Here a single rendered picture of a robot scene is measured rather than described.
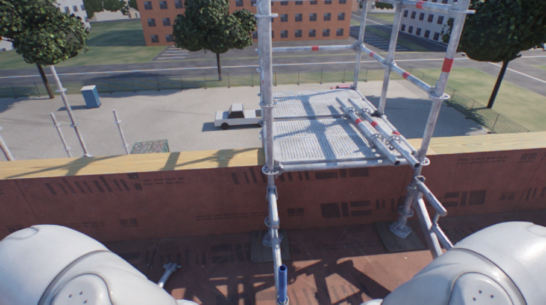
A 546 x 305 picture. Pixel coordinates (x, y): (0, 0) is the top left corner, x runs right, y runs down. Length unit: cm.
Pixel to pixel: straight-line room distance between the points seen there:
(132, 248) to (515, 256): 252
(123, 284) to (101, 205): 214
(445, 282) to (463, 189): 245
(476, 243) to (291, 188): 179
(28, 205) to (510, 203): 404
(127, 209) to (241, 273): 102
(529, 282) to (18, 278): 70
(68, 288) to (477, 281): 49
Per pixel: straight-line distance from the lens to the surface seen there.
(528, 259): 55
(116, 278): 45
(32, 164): 282
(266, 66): 161
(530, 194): 338
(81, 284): 44
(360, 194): 243
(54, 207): 275
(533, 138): 317
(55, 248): 55
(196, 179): 218
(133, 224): 262
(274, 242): 189
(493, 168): 289
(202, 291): 228
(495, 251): 53
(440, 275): 45
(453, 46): 197
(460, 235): 292
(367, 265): 242
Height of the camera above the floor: 189
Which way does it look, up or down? 29 degrees down
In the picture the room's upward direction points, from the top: 1 degrees counter-clockwise
